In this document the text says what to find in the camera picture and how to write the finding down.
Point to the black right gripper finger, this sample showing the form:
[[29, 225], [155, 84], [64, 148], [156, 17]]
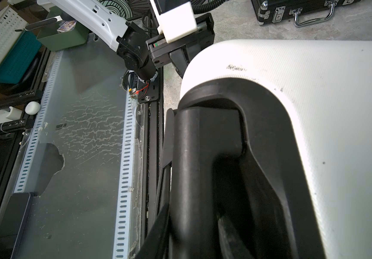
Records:
[[156, 244]]

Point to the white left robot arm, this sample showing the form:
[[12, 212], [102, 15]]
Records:
[[125, 38]]

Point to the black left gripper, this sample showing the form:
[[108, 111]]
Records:
[[182, 51]]

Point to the white hard-shell suitcase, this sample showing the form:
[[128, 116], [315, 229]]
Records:
[[273, 152]]

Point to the green plastic bin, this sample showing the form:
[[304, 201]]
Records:
[[50, 37]]

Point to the teal perforated basket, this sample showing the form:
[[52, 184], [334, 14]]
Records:
[[19, 59]]

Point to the white slotted cable duct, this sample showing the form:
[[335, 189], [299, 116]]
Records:
[[123, 212]]

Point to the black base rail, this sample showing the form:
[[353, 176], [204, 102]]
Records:
[[149, 115]]

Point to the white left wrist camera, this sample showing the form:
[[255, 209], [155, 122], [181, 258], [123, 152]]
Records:
[[175, 19]]

